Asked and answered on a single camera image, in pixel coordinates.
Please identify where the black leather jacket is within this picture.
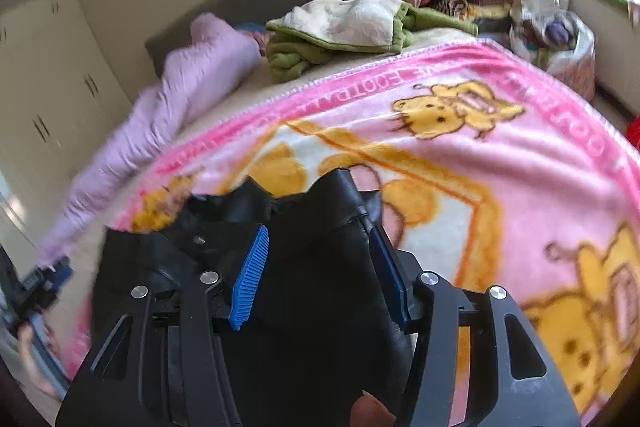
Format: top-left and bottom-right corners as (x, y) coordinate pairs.
(91, 169), (412, 426)

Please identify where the bag of clothes by window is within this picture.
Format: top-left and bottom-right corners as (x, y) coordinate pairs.
(509, 9), (596, 101)

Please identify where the left hand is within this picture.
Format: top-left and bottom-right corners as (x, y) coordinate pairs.
(17, 324), (58, 400)

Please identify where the right hand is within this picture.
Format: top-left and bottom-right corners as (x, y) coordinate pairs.
(349, 391), (396, 427)

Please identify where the pink cartoon fleece blanket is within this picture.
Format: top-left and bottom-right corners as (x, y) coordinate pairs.
(62, 41), (640, 425)

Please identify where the lilac puffy duvet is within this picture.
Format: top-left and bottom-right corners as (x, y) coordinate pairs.
(37, 13), (269, 268)

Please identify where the green and cream blanket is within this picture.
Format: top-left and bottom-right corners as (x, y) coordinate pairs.
(266, 0), (478, 82)

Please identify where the cream wardrobe with black handles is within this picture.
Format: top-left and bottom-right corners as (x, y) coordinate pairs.
(1, 0), (130, 239)

